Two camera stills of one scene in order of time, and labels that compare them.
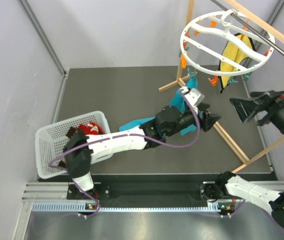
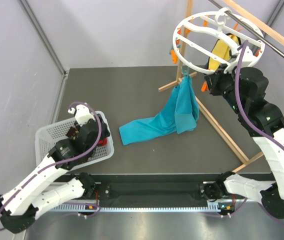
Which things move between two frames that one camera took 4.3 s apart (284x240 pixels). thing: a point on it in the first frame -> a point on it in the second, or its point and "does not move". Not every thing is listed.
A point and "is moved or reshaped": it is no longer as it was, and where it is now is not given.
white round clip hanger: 226,43 is moved or reshaped
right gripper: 270,102 -> 213,80
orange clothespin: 183,62 -> 174,56
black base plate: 204,192 does not move
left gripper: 208,119 -> 81,127
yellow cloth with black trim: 233,53 -> 222,51
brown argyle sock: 71,131 does not move
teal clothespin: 192,74 -> 185,70
